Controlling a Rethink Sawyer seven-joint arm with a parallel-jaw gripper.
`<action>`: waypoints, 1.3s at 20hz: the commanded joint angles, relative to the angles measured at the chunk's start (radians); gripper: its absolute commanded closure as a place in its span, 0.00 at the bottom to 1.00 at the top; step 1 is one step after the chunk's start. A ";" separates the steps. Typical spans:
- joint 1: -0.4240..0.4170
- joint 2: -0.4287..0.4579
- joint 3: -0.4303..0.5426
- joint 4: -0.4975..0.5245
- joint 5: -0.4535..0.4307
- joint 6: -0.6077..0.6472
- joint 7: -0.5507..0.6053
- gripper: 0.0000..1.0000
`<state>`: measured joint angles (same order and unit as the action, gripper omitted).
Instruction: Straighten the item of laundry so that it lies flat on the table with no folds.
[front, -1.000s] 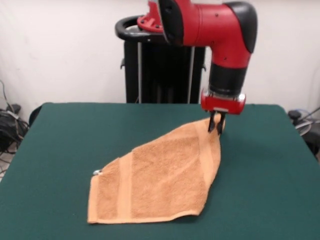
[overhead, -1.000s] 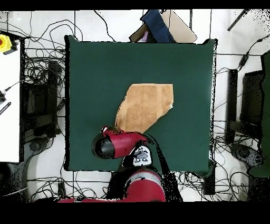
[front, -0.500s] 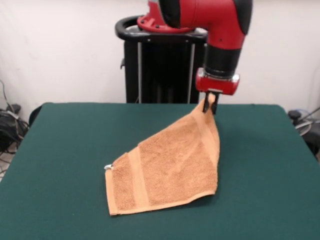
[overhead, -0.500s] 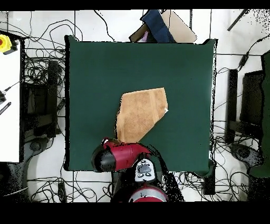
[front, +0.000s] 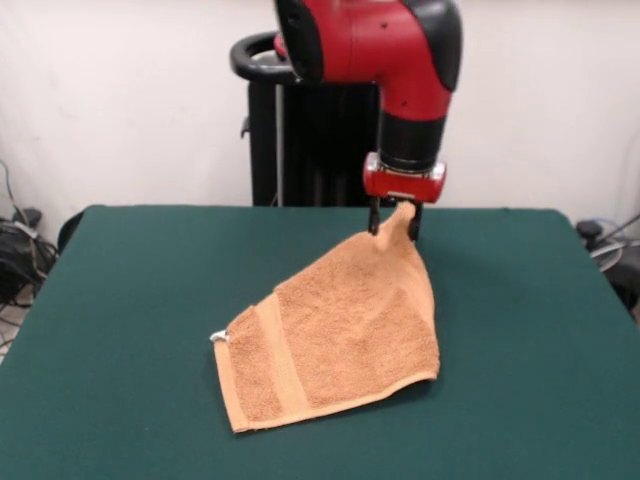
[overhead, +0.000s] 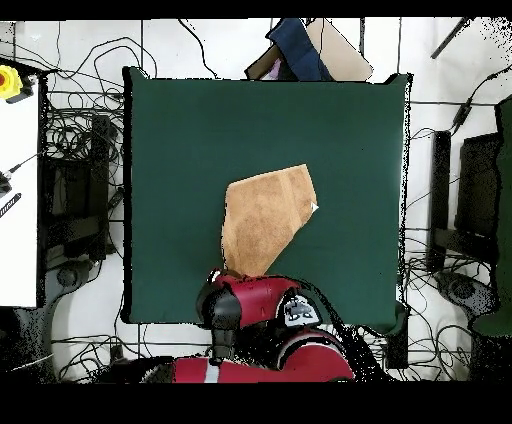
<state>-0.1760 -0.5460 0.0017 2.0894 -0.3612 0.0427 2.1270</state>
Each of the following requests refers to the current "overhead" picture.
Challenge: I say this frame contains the brown cardboard box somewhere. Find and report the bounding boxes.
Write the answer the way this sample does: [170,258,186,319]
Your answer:
[244,17,375,83]

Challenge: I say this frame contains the yellow emergency stop button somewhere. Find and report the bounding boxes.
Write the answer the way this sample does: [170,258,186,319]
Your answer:
[0,64,35,105]

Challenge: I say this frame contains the tan terry towel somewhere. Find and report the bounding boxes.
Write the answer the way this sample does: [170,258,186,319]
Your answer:
[220,162,320,278]

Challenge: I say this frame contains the black cable tangle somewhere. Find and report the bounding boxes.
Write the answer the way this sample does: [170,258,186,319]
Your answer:
[399,223,497,381]
[51,323,213,381]
[41,35,158,169]

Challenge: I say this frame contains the navy blue garment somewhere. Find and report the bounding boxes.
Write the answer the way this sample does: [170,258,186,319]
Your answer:
[266,17,334,82]

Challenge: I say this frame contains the black ribbed strip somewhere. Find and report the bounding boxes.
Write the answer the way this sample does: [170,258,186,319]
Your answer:
[0,192,23,219]

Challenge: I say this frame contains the dark green tablecloth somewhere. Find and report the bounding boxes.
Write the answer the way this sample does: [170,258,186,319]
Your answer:
[121,65,419,336]

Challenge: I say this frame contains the black frame stand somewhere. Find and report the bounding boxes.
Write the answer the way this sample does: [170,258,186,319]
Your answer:
[426,130,504,275]
[39,113,114,267]

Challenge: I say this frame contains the black rod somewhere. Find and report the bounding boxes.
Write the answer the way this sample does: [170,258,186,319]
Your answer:
[430,16,475,60]

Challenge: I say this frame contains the black table leg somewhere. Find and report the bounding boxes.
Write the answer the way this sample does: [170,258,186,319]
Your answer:
[384,319,410,370]

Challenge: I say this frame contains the white desk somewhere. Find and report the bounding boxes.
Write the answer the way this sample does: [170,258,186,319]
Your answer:
[0,75,41,308]

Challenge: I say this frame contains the black power adapter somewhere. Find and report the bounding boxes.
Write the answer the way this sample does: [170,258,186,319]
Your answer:
[451,99,475,131]

